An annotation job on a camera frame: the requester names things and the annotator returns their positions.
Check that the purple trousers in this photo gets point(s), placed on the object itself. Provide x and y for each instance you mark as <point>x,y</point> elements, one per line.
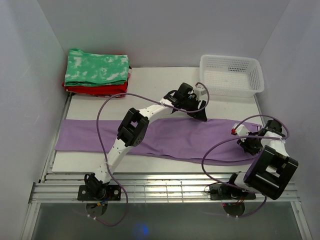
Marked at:
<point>181,139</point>

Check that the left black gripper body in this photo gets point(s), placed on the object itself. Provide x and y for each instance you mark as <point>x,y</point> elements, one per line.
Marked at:
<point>190,105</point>

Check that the aluminium rail frame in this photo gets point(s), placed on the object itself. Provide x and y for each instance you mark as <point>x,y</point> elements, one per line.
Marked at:
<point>167,201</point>

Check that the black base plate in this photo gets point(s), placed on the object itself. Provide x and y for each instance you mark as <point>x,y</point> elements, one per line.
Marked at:
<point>109,193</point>
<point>224,192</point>

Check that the white perforated plastic basket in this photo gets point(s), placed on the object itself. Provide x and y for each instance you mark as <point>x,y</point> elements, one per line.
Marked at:
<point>231,76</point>

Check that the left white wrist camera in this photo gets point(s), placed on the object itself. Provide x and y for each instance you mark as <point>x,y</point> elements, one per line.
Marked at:
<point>200,90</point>

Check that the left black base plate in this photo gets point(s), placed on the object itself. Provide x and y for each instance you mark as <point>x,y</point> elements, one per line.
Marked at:
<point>109,193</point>

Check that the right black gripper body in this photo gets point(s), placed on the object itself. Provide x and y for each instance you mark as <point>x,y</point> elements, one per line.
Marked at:
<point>252,145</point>

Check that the green white patterned folded garment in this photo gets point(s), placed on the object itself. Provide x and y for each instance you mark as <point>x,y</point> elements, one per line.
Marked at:
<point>95,70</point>

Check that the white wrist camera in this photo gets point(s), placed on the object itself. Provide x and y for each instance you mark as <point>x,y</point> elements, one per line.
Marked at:
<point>239,130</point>
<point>200,90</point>

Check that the red folded garment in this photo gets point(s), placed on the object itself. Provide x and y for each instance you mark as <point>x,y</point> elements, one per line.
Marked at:
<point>100,91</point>

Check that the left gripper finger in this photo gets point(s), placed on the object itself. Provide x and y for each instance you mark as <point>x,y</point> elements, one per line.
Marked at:
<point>199,115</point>
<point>202,105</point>

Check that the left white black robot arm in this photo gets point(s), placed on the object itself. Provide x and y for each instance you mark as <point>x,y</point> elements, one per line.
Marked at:
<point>133,128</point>

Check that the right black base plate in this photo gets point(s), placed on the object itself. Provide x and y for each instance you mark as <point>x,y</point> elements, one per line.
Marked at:
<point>224,192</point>

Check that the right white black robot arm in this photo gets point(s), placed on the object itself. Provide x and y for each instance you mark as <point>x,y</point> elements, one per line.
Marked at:
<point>272,170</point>

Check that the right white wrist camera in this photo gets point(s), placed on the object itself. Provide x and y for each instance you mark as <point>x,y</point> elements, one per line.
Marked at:
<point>239,130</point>

